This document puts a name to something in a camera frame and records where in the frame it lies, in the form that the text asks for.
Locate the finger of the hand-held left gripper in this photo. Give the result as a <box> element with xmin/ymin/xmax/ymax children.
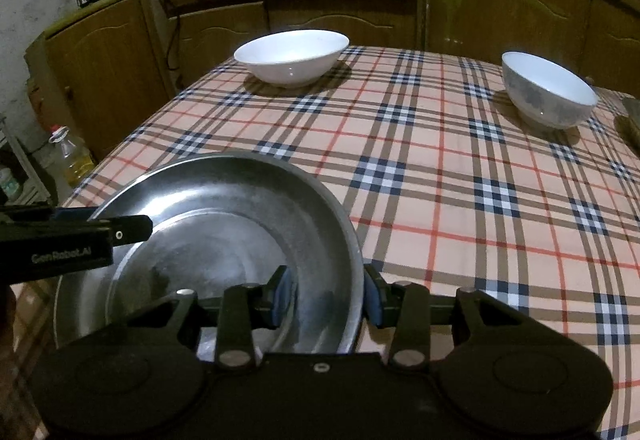
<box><xmin>87</xmin><ymin>215</ymin><xmax>153</xmax><ymax>247</ymax></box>
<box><xmin>50</xmin><ymin>206</ymin><xmax>96</xmax><ymax>223</ymax></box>

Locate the large steel plate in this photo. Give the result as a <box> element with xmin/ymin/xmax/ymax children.
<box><xmin>52</xmin><ymin>152</ymin><xmax>362</xmax><ymax>361</ymax></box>

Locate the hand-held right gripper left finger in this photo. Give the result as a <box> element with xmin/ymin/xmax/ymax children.
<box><xmin>127</xmin><ymin>265</ymin><xmax>297</xmax><ymax>368</ymax></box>

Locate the deep white bowl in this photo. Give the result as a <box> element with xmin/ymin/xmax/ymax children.
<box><xmin>501</xmin><ymin>51</ymin><xmax>600</xmax><ymax>131</ymax></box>

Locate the shallow white bowl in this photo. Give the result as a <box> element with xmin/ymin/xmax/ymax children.
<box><xmin>233</xmin><ymin>30</ymin><xmax>350</xmax><ymax>88</ymax></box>

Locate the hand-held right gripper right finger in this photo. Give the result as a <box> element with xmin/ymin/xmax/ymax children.
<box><xmin>364</xmin><ymin>265</ymin><xmax>521</xmax><ymax>368</ymax></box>

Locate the plaid tablecloth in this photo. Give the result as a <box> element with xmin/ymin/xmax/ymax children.
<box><xmin>10</xmin><ymin>44</ymin><xmax>640</xmax><ymax>440</ymax></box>

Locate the wooden kitchen cabinet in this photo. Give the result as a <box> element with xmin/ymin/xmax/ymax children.
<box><xmin>25</xmin><ymin>0</ymin><xmax>640</xmax><ymax>161</ymax></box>

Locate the cooking oil bottle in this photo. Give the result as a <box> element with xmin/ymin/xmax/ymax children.
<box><xmin>49</xmin><ymin>125</ymin><xmax>97</xmax><ymax>188</ymax></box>

